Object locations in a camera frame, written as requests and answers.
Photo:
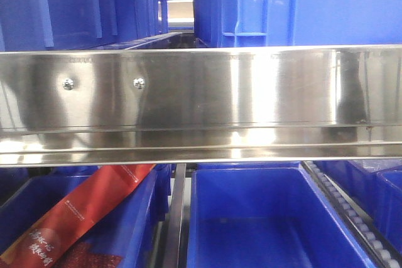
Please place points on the blue plastic bin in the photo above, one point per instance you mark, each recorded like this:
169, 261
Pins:
375, 185
123, 238
275, 217

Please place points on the large blue crate upper shelf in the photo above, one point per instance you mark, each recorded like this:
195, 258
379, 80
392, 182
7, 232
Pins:
249, 23

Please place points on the dark blue crate upper right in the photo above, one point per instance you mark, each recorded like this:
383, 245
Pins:
32, 25

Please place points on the red printed paper package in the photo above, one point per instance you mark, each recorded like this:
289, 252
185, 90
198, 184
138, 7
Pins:
46, 241

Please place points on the roller conveyor track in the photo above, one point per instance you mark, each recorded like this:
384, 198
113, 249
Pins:
379, 250

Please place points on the silver rail bolt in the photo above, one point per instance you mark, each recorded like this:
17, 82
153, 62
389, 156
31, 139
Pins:
139, 83
68, 84

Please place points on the stainless steel shelf rail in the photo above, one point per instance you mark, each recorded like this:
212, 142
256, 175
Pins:
201, 105

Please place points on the grey metal divider rail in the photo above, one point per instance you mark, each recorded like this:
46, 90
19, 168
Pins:
174, 232

